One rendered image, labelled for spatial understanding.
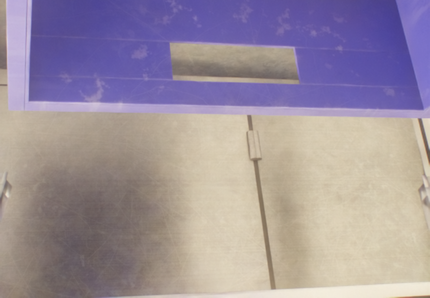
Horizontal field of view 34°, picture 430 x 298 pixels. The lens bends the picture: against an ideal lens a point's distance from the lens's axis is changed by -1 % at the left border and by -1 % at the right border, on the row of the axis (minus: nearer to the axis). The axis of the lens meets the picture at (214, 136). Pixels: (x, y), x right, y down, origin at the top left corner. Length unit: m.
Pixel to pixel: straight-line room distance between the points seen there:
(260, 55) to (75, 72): 0.82
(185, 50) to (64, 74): 0.76
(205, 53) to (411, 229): 0.50
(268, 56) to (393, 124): 0.28
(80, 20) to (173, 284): 0.54
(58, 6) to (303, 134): 0.68
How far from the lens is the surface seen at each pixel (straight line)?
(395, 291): 0.83
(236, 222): 1.14
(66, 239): 1.08
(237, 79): 1.26
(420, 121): 0.97
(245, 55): 1.40
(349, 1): 0.74
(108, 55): 0.63
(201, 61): 1.40
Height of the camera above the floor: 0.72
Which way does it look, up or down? 25 degrees down
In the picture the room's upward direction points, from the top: 173 degrees clockwise
